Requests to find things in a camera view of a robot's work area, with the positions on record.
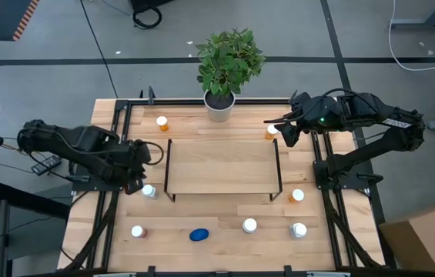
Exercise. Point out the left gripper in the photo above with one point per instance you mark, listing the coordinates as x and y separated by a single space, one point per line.
136 161

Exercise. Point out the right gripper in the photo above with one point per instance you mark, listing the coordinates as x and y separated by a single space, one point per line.
307 115

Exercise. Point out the orange pill bottle white cap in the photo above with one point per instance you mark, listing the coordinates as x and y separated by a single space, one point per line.
271 131
162 123
296 195

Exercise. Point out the clear antacid jar blue lid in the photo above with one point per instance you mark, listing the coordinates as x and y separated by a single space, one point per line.
199 234

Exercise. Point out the white aspirin bottle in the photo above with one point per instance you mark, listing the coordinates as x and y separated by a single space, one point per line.
249 225

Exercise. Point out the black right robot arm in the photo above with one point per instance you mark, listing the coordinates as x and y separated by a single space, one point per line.
371 150

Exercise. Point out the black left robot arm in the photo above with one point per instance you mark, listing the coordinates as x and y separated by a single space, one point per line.
86 142

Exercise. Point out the wooden shelf black metal legs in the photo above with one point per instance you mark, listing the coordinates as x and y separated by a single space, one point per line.
221 165

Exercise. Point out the green plant in white pot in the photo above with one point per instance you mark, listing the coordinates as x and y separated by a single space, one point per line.
226 61

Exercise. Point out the black power adapter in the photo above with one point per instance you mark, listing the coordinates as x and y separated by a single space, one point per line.
45 164

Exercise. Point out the black side desk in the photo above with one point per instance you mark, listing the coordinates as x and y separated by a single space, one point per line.
28 200

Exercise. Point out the grey metal desk leg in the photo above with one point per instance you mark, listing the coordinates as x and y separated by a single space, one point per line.
425 24

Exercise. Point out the brown cardboard box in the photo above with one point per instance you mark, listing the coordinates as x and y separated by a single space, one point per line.
429 238

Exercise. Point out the black mat orange striped edge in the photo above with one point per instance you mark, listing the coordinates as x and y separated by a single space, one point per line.
1 19

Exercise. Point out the black frame clamp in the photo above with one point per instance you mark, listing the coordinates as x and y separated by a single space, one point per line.
293 95
151 95

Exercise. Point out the black metal table frame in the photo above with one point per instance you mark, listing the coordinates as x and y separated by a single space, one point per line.
186 102

